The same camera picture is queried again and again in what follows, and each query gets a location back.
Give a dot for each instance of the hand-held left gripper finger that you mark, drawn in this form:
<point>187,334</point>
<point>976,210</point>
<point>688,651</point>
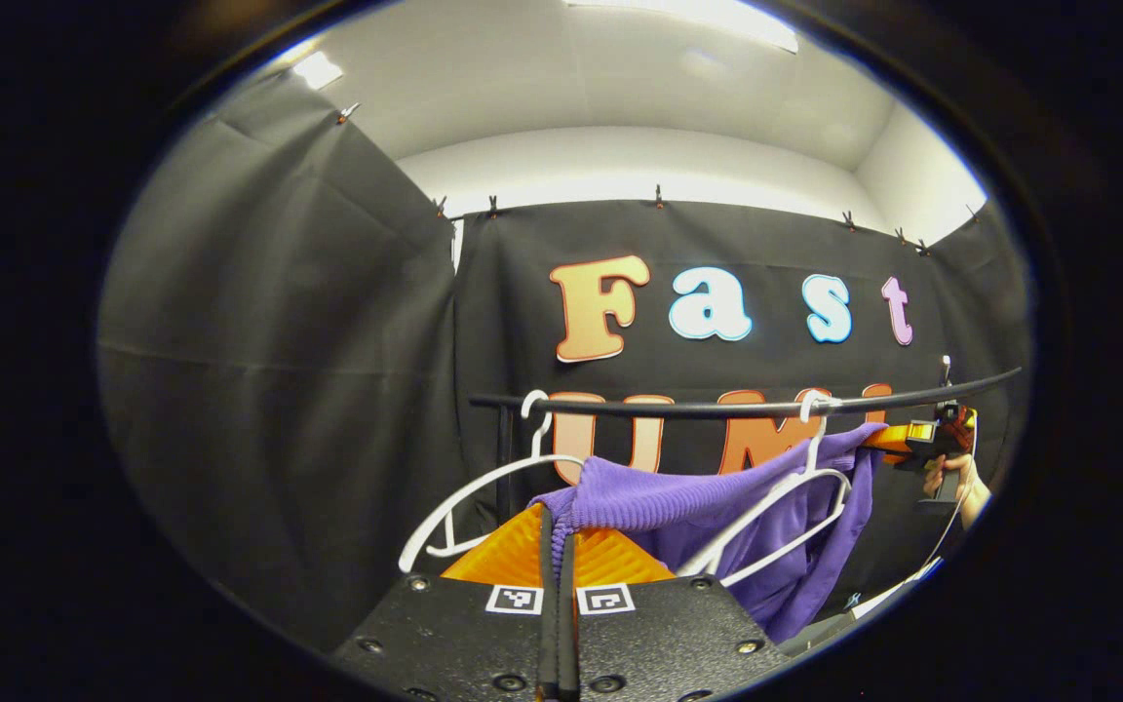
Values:
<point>569,624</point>
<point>552,624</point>

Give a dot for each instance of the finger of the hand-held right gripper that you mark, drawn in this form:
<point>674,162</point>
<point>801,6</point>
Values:
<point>898,437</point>

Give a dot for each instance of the white clothes hanger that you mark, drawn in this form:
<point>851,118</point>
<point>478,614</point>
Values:
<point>484,485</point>
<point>764,504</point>

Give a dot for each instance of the purple ribbed cardigan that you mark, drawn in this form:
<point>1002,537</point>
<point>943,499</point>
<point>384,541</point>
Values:
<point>678,497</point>

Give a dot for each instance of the empty white clothes hanger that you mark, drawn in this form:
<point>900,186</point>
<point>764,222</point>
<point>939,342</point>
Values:
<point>484,485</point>

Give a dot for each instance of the black clothes rack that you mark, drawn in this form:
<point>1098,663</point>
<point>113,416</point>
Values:
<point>717,407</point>

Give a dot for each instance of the white flat sheet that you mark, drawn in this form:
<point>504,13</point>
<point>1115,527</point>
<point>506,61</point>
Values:
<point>898,585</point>

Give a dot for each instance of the black backdrop cloth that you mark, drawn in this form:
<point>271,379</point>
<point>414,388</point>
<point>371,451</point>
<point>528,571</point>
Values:
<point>717,234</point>
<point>279,341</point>

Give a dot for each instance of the square ceiling light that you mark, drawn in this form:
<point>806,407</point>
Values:
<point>318,70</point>

